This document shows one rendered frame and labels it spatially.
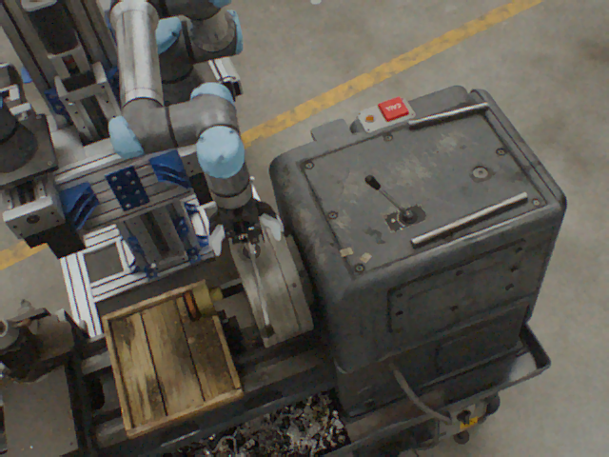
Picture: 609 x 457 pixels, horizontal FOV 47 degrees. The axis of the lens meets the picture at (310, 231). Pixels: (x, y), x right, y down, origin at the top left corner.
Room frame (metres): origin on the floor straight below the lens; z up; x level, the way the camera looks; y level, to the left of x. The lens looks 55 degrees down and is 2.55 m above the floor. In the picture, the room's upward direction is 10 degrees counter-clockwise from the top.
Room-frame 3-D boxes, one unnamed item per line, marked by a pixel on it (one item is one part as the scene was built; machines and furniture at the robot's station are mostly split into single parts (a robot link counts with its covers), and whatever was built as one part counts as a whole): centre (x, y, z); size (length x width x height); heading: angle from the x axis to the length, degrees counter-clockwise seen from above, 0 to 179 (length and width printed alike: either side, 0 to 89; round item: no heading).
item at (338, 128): (1.19, -0.09, 1.24); 0.09 x 0.08 x 0.03; 102
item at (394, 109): (1.23, -0.26, 1.26); 0.06 x 0.06 x 0.02; 12
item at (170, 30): (1.54, 0.29, 1.33); 0.13 x 0.12 x 0.14; 93
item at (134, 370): (0.86, 0.42, 0.89); 0.36 x 0.30 x 0.04; 12
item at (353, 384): (1.02, -0.25, 0.43); 0.60 x 0.48 x 0.86; 102
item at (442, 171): (1.02, -0.25, 1.06); 0.59 x 0.48 x 0.39; 102
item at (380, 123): (1.23, -0.24, 1.23); 0.13 x 0.08 x 0.05; 102
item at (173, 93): (1.54, 0.30, 1.21); 0.15 x 0.15 x 0.10
